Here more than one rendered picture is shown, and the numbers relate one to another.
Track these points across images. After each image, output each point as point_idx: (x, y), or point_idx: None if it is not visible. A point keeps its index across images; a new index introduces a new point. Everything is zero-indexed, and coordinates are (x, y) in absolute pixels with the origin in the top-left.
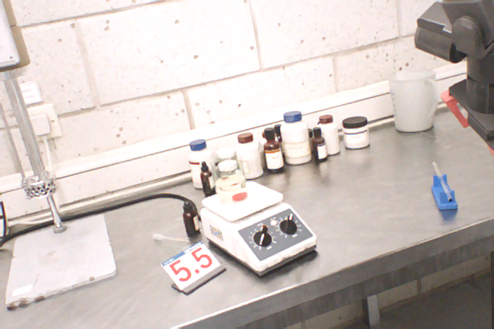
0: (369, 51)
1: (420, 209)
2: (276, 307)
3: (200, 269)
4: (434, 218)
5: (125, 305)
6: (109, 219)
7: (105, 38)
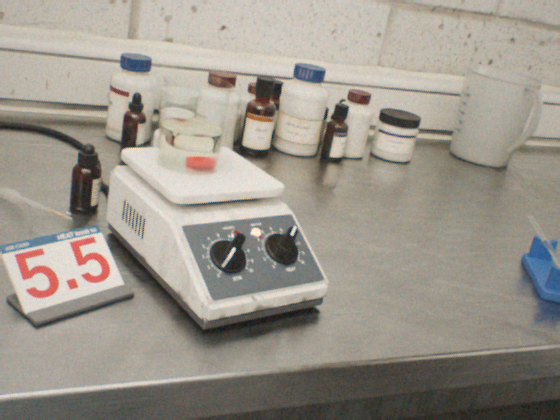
0: (446, 20)
1: (506, 288)
2: (221, 405)
3: (80, 281)
4: (535, 311)
5: None
6: None
7: None
